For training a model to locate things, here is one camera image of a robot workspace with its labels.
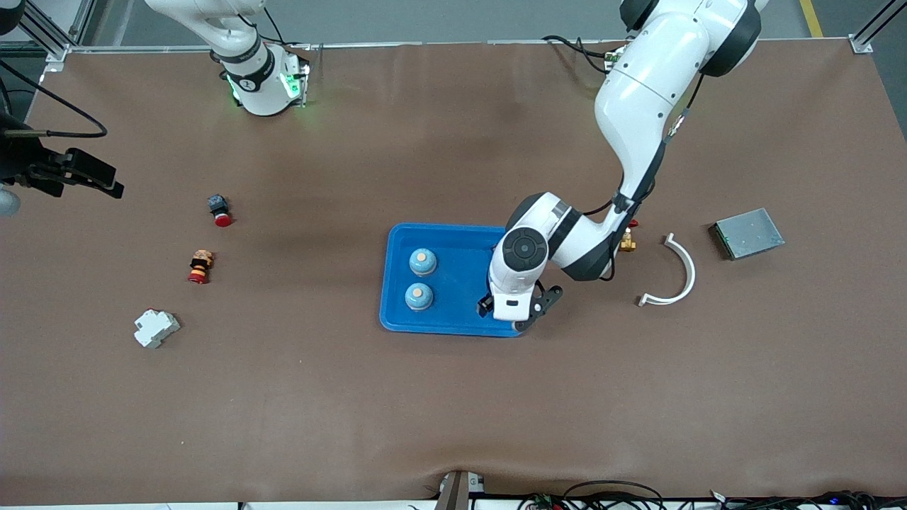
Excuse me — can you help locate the grey metal power supply box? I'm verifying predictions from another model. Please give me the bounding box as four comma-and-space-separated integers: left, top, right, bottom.
710, 208, 786, 261

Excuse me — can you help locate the brown table cover mat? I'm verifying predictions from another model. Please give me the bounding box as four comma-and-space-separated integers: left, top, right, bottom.
0, 39, 907, 505

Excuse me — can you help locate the dark wire bundle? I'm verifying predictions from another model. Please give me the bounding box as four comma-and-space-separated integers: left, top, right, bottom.
709, 489, 907, 510

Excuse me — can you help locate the black looped cable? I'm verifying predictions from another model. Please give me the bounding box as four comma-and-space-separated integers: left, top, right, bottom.
563, 480, 667, 510

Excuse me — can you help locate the white circuit breaker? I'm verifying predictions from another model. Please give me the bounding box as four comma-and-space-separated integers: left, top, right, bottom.
133, 309, 181, 349

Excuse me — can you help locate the red yellow stacked push button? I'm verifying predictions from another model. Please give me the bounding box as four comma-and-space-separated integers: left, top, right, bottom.
187, 249, 215, 285

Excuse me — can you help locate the black base cable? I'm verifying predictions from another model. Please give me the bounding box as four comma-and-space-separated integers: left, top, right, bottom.
237, 8, 288, 47
542, 34, 624, 61

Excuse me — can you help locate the white curved plastic bracket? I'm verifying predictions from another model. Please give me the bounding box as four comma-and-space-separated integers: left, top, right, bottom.
638, 233, 697, 307

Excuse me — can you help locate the blue plastic tray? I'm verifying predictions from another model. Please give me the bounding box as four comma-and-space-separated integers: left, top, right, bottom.
379, 223, 529, 338

